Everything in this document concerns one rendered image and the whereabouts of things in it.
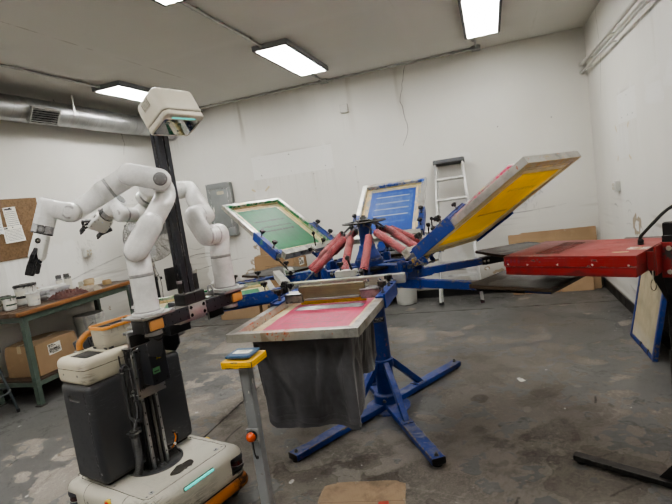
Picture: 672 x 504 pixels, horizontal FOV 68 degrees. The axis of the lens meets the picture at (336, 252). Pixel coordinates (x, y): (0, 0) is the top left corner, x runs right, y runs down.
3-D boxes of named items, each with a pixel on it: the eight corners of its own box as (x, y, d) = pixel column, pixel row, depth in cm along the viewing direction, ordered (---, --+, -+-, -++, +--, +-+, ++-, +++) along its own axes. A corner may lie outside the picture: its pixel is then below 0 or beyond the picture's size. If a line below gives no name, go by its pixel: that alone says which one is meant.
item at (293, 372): (362, 431, 208) (348, 331, 203) (265, 430, 222) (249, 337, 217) (364, 428, 211) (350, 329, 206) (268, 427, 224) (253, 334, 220)
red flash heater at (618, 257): (679, 260, 226) (678, 233, 225) (648, 282, 195) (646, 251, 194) (547, 260, 271) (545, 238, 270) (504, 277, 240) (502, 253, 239)
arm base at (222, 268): (202, 291, 240) (197, 260, 238) (222, 285, 250) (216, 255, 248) (225, 291, 231) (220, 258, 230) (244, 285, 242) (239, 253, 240)
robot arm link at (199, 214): (195, 170, 243) (171, 170, 226) (236, 234, 241) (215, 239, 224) (176, 187, 249) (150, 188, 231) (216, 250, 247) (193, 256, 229)
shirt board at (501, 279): (590, 286, 254) (589, 270, 253) (556, 306, 227) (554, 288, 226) (391, 279, 353) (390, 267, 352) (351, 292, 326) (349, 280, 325)
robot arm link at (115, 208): (138, 215, 254) (123, 215, 246) (126, 228, 258) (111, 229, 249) (123, 193, 257) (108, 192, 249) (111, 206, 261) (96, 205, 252)
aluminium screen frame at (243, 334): (359, 337, 193) (357, 327, 192) (226, 343, 211) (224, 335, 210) (395, 291, 267) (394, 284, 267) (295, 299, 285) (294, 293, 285)
